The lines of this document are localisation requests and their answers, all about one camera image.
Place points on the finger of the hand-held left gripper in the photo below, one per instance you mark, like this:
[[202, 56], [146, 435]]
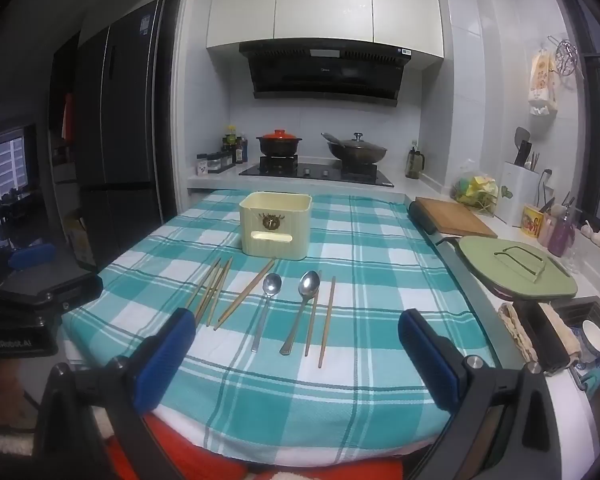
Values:
[[77, 287], [32, 256]]

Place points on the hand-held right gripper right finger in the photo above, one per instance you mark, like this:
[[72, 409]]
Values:
[[425, 355]]

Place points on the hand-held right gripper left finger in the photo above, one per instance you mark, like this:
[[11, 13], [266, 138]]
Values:
[[167, 355]]

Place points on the wooden chopstick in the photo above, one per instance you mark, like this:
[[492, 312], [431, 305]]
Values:
[[310, 330], [327, 321], [209, 292], [221, 287], [203, 284], [244, 294]]

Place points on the metal spoon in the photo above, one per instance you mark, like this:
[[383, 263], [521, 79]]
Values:
[[309, 282], [272, 283]]

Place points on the cream utensil holder box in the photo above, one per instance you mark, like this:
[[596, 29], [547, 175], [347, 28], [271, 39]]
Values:
[[275, 215]]

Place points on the cardboard box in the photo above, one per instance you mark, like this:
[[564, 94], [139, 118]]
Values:
[[80, 242]]

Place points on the woven straw mat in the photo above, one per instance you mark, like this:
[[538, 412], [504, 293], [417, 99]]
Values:
[[515, 330]]

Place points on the window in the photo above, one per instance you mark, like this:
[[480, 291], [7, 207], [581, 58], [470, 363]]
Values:
[[5, 160]]

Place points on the red cloth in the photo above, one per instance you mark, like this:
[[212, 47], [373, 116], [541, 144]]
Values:
[[190, 455]]

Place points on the teal checked tablecloth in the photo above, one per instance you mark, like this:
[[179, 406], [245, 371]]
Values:
[[370, 260]]

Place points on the black sink dish rack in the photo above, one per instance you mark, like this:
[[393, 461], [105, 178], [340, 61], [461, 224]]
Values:
[[542, 345]]

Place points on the beige dishcloth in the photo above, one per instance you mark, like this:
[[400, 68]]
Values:
[[562, 332]]

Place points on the wooden cutting board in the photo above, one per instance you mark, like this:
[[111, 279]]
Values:
[[455, 215]]

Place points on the orange hanging cloth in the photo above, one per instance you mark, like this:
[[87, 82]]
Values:
[[69, 115]]

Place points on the dark refrigerator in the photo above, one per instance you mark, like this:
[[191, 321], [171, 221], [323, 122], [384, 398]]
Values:
[[120, 135]]

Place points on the blue and white bowl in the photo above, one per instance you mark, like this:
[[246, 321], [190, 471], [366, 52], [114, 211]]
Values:
[[594, 342]]

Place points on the yellow printed cup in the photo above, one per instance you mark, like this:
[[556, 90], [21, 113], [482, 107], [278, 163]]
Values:
[[532, 221]]

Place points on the pink bottle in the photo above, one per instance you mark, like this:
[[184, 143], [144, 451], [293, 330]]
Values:
[[546, 232]]

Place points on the plastic bag of sponges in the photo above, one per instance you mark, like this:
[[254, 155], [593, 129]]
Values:
[[472, 187]]

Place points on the white printed shaker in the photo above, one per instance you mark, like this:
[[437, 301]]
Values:
[[201, 165]]

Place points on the purple bottle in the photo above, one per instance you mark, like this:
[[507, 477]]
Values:
[[560, 237]]

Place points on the white knife holder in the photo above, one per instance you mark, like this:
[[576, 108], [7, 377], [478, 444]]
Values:
[[515, 195]]

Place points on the glass kettle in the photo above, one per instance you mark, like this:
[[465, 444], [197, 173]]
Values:
[[414, 165]]

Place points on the glass spice jar rack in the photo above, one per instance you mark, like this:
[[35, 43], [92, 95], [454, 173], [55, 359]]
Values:
[[221, 161]]

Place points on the garlic bulb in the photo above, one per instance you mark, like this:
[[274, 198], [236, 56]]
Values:
[[586, 230], [598, 235]]

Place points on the black gas hob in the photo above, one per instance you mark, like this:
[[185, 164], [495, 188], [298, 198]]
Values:
[[320, 172]]

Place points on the yellow cap sauce bottle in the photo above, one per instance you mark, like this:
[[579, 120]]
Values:
[[228, 140]]

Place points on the dark sauce bottle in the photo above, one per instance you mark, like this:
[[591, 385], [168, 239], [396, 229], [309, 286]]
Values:
[[239, 150]]

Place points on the dark wok with lid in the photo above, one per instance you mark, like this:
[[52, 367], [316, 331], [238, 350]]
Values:
[[357, 152]]

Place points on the black clay pot red lid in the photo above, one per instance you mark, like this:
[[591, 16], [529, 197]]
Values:
[[279, 145]]

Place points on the black spatula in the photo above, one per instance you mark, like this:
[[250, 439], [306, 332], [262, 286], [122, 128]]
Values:
[[522, 136]]

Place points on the hanging printed towel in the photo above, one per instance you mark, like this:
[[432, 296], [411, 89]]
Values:
[[541, 85]]

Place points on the black range hood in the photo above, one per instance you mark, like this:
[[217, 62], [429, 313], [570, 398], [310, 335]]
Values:
[[325, 75]]

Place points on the white wall cabinet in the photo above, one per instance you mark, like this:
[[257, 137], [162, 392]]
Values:
[[325, 0]]

